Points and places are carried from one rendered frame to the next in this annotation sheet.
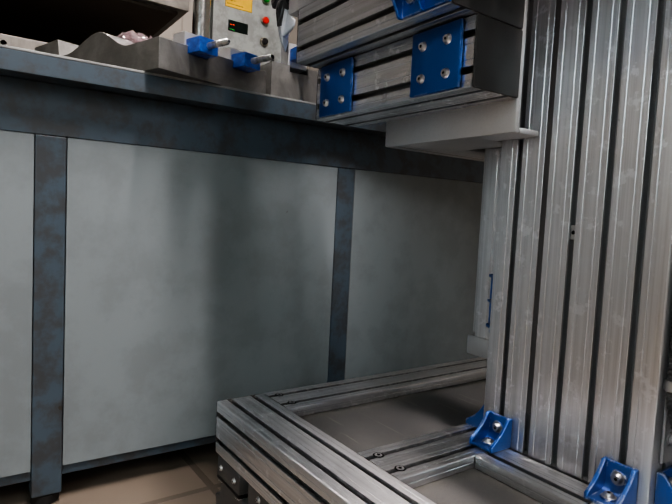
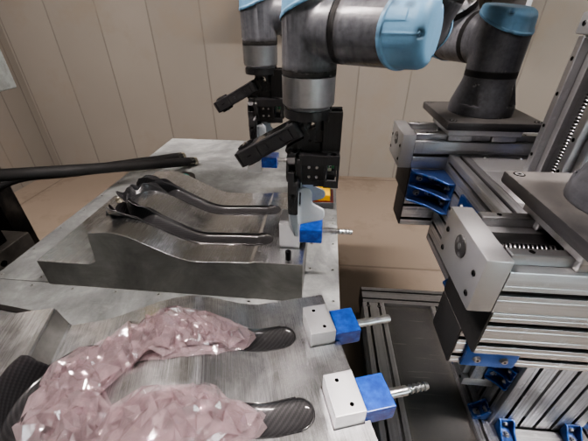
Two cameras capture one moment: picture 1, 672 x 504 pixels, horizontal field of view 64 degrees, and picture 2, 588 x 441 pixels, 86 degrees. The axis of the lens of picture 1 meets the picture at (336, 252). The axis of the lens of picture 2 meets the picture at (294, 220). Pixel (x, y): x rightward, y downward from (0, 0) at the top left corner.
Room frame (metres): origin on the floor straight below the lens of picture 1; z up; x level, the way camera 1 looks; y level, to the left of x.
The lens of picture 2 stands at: (0.96, 0.49, 1.24)
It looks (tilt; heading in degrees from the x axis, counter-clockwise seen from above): 33 degrees down; 310
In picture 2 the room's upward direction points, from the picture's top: straight up
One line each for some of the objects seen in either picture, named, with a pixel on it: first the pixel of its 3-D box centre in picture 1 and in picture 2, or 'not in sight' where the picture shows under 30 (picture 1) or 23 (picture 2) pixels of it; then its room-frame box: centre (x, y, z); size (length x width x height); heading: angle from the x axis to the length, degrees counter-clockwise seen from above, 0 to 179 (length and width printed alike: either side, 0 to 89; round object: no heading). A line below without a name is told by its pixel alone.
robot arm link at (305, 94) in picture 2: not in sight; (308, 91); (1.26, 0.10, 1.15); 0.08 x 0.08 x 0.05
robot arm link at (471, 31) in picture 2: not in sight; (499, 37); (1.15, -0.47, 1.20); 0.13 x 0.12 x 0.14; 150
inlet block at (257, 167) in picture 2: not in sight; (274, 159); (1.51, -0.08, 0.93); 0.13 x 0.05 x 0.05; 35
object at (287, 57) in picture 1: (304, 54); (316, 230); (1.24, 0.09, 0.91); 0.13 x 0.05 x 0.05; 35
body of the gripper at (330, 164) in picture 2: not in sight; (311, 146); (1.25, 0.10, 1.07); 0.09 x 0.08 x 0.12; 35
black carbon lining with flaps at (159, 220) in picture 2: not in sight; (192, 208); (1.48, 0.20, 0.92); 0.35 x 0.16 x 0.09; 35
